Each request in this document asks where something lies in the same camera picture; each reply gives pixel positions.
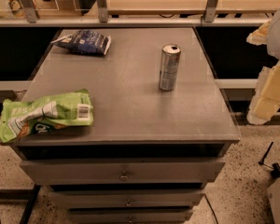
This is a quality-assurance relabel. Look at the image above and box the round metal top drawer knob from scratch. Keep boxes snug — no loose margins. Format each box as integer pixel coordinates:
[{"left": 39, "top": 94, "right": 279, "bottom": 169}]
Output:
[{"left": 119, "top": 171, "right": 129, "bottom": 181}]

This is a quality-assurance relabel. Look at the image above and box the grey drawer cabinet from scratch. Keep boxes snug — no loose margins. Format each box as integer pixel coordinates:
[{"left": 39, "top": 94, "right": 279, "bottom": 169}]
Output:
[{"left": 9, "top": 27, "right": 242, "bottom": 224}]

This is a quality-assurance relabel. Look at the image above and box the grey metal railing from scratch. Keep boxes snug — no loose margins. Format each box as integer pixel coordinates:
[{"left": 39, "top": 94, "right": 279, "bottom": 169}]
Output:
[{"left": 0, "top": 0, "right": 280, "bottom": 27}]

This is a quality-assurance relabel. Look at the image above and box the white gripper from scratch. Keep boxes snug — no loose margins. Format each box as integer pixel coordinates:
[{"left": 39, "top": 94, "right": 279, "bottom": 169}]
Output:
[{"left": 246, "top": 8, "right": 280, "bottom": 125}]

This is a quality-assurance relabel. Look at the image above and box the blue chip bag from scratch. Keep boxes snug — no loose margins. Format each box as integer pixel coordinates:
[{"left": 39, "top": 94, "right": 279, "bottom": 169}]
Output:
[{"left": 52, "top": 30, "right": 111, "bottom": 56}]

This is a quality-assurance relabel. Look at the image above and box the silver redbull can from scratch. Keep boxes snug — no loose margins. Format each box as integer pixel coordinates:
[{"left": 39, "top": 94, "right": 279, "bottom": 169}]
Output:
[{"left": 159, "top": 44, "right": 181, "bottom": 91}]

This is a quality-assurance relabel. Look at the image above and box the green rice chip bag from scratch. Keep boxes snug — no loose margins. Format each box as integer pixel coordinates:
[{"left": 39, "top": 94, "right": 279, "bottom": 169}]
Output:
[{"left": 0, "top": 89, "right": 93, "bottom": 143}]

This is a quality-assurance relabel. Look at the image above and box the black tool on floor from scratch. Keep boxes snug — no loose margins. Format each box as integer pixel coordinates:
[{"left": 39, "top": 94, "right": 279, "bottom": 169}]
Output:
[{"left": 258, "top": 141, "right": 280, "bottom": 180}]

